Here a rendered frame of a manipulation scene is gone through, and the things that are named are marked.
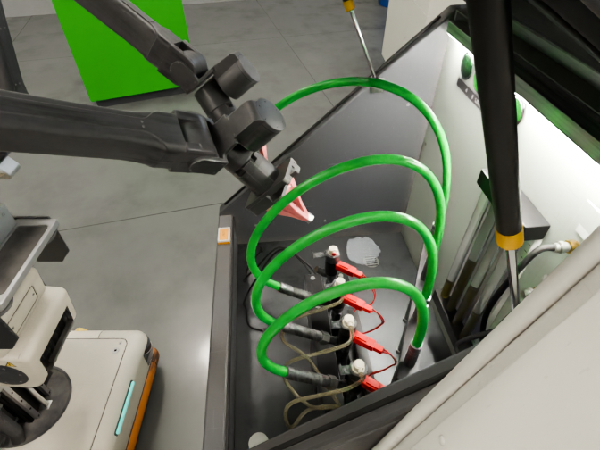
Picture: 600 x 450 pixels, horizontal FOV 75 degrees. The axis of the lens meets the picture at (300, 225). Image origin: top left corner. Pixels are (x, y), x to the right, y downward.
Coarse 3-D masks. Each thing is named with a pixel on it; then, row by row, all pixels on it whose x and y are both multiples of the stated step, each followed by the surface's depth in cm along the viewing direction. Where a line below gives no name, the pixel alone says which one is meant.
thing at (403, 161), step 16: (352, 160) 53; (368, 160) 52; (384, 160) 53; (400, 160) 53; (320, 176) 54; (432, 176) 56; (288, 192) 56; (304, 192) 55; (432, 192) 58; (272, 208) 57; (256, 240) 61; (256, 272) 66; (288, 288) 70; (320, 304) 74
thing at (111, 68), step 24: (72, 0) 296; (144, 0) 314; (168, 0) 321; (72, 24) 306; (96, 24) 312; (168, 24) 332; (72, 48) 316; (96, 48) 322; (120, 48) 329; (96, 72) 334; (120, 72) 341; (144, 72) 349; (96, 96) 346; (120, 96) 353; (144, 96) 366
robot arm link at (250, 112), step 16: (240, 112) 56; (256, 112) 55; (272, 112) 58; (224, 128) 58; (240, 128) 56; (256, 128) 56; (272, 128) 56; (224, 144) 58; (256, 144) 59; (192, 160) 55; (208, 160) 55; (224, 160) 58
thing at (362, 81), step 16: (336, 80) 61; (352, 80) 60; (368, 80) 60; (384, 80) 60; (288, 96) 66; (416, 96) 60; (432, 112) 61; (432, 128) 62; (448, 160) 65; (448, 176) 67; (448, 192) 69
